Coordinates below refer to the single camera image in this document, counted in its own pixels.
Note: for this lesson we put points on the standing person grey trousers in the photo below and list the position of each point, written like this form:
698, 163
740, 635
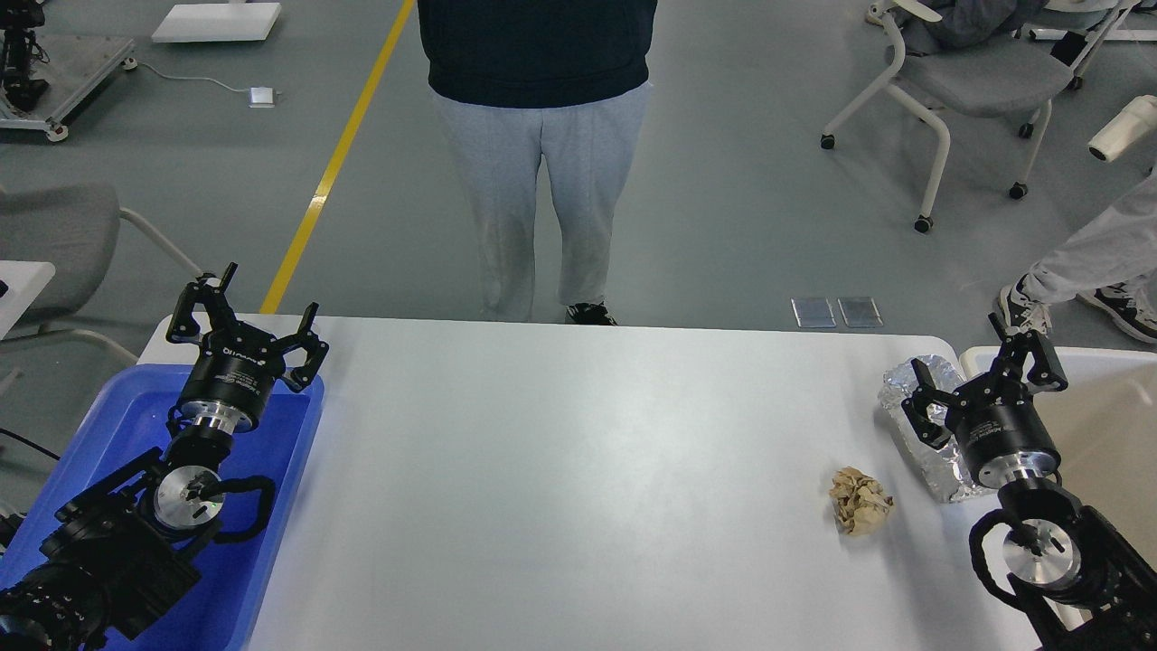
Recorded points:
523, 87

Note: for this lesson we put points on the white flat board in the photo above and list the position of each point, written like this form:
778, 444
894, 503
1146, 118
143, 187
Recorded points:
218, 22

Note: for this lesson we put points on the grey white office chair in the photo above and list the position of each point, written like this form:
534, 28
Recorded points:
999, 77

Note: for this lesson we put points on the metal floor plate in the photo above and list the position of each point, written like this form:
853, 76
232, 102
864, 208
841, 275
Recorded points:
813, 313
860, 312

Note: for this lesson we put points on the black robot on platform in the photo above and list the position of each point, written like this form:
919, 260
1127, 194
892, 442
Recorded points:
19, 19

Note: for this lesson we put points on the person in white trousers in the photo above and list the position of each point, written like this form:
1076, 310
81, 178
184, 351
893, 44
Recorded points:
1106, 264

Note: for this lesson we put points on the grey chair at left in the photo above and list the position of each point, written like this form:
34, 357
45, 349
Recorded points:
75, 228

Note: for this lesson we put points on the beige plastic bin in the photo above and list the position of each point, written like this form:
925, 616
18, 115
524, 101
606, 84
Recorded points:
1103, 426

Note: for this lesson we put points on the grey wheeled platform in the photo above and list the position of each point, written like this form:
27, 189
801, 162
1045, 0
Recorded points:
77, 64

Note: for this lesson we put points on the small white power box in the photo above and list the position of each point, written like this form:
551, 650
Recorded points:
262, 97

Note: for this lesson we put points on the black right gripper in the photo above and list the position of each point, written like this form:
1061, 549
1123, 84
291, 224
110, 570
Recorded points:
994, 422

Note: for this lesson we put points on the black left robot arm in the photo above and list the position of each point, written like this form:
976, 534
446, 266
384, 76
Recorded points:
123, 553

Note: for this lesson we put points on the aluminium foil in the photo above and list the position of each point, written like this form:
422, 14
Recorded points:
943, 471

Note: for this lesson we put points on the right metal floor plate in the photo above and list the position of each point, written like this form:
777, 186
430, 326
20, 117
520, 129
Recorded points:
860, 312

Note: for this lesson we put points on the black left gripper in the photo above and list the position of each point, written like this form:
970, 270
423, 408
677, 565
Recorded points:
230, 372

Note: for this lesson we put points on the crumpled brown paper ball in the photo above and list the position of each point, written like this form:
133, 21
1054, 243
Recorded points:
860, 503

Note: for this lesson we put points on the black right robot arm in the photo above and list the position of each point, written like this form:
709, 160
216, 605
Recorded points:
1061, 563

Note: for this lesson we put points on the white side table corner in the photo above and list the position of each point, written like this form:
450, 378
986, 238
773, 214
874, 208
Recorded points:
25, 282

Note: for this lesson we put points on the left metal floor plate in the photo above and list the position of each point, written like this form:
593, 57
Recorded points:
813, 313

